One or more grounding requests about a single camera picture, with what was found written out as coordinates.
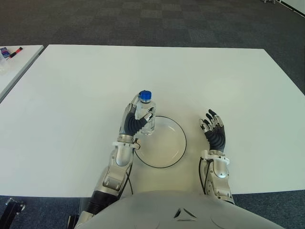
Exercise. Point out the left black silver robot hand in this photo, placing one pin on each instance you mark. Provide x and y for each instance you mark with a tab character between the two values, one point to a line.
131	124

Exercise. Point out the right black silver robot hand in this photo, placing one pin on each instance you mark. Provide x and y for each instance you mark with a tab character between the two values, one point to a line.
216	138

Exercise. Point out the clear water bottle blue cap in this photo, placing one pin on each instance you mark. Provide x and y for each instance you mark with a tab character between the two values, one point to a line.
147	114

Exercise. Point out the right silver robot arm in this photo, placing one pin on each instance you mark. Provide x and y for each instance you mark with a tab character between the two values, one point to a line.
218	174

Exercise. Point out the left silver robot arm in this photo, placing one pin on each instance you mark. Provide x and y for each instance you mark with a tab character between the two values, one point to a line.
119	164

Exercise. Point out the white plate black rim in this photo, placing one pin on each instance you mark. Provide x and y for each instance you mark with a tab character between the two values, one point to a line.
166	148

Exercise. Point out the grey robot torso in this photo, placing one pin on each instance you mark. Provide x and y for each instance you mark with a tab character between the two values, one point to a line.
181	212

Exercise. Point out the white side table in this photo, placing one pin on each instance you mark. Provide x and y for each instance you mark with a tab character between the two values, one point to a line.
16	66

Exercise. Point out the red marker pen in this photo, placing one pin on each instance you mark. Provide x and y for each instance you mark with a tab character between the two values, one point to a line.
15	52

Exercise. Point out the blue white small packet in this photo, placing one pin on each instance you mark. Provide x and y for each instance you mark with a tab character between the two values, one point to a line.
4	52

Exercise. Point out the metal chair base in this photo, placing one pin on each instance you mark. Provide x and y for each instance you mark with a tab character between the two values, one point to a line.
271	1

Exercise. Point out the black table leg frame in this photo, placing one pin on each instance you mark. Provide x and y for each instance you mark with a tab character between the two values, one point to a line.
10	210

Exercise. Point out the white wall panel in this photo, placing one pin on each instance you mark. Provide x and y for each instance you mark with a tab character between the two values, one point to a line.
295	6

